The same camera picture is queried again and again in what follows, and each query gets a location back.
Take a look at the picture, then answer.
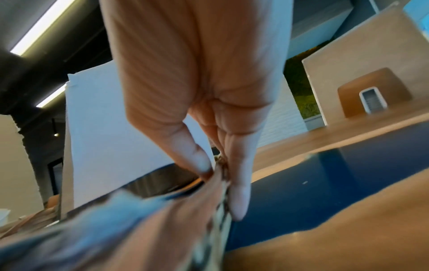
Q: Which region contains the woven wicker basket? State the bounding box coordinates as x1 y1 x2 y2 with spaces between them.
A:
0 204 67 239

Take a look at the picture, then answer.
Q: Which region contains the wooden table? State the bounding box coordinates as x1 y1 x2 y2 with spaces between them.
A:
224 100 429 271

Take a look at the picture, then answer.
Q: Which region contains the brown wooden chair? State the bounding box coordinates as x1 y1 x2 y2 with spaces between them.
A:
336 67 413 119
45 194 63 210

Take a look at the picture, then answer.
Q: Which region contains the window with building view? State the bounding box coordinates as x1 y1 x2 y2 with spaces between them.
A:
402 0 429 43

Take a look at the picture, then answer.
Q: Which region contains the brown metal-framed board panel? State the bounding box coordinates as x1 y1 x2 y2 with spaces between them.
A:
301 2 429 128

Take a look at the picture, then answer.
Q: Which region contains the linear ceiling light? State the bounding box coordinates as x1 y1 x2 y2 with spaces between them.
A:
10 0 78 57
35 83 67 108

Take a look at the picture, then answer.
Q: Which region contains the blue orange notebook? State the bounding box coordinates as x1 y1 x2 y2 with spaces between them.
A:
0 185 209 271

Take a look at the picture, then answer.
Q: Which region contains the orange spiral notebook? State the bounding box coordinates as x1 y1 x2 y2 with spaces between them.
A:
100 163 236 271

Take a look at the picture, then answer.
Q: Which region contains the white paper sheet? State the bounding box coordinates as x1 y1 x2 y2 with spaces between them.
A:
63 59 215 210

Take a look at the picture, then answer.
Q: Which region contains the green foliage wall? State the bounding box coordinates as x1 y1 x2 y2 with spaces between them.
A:
282 45 328 120

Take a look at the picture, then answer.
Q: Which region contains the person's right hand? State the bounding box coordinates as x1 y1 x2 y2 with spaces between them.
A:
98 0 295 222

